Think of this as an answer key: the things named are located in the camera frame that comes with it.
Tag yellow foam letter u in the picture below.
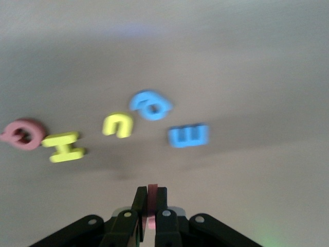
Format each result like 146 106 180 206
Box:
101 112 134 139

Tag yellow foam letter H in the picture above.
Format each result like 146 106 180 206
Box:
41 131 87 164

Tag blue foam letter m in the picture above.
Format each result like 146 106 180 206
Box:
167 123 210 149

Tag blue foam letter a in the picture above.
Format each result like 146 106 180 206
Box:
128 89 174 121

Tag pink foam letter w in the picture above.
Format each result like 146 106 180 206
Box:
138 183 159 230

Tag pink foam letter Q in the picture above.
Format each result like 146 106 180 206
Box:
0 118 47 151

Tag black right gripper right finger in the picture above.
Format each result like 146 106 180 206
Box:
154 187 263 247

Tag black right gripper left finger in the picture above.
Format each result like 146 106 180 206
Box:
28 186 149 247

